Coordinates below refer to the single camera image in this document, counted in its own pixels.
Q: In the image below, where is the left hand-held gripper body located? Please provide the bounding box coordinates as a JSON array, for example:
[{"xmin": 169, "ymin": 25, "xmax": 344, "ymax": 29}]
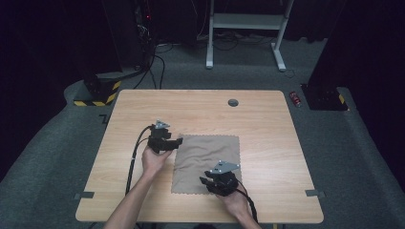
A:
[{"xmin": 147, "ymin": 119, "xmax": 172, "ymax": 155}]

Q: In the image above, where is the person's left hand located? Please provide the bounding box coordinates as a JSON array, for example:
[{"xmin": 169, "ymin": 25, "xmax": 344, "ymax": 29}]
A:
[{"xmin": 140, "ymin": 145, "xmax": 174, "ymax": 179}]

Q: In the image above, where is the person's right hand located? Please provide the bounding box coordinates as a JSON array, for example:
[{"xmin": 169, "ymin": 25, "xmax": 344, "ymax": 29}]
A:
[{"xmin": 215, "ymin": 186, "xmax": 253, "ymax": 221}]

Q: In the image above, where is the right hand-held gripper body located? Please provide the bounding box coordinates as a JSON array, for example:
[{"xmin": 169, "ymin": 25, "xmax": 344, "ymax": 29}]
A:
[{"xmin": 208, "ymin": 159, "xmax": 241, "ymax": 198}]

